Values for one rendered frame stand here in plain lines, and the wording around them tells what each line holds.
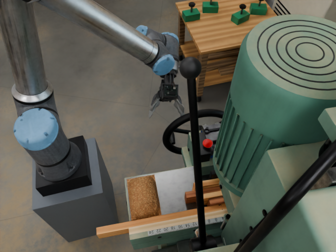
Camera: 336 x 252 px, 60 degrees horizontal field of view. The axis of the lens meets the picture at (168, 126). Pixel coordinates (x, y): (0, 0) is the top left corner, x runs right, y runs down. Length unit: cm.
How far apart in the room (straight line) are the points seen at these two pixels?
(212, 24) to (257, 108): 176
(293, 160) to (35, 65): 93
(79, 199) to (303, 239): 116
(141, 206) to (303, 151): 56
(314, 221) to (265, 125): 17
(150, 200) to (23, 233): 123
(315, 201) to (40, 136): 96
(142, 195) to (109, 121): 139
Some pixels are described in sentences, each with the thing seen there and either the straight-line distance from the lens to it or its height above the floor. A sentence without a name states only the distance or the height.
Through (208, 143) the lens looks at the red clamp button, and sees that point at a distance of 87.
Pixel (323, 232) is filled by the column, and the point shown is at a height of 152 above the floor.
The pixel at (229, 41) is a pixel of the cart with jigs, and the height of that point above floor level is 53.
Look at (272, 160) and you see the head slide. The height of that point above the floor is 142.
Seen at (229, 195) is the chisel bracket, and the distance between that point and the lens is 76.
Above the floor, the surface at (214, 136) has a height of 100.
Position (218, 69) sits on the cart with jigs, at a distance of 229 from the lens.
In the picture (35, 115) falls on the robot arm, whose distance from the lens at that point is 117.
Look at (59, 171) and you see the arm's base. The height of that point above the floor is 70.
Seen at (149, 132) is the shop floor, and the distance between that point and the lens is 213.
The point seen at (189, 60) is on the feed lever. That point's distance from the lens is 45.
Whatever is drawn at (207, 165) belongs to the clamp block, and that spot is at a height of 96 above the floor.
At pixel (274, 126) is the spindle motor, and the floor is 144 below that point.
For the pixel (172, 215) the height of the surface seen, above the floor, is 94.
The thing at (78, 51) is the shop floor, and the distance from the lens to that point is 283.
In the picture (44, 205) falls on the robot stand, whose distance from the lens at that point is 139.
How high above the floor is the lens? 176
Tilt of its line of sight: 55 degrees down
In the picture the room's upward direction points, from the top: straight up
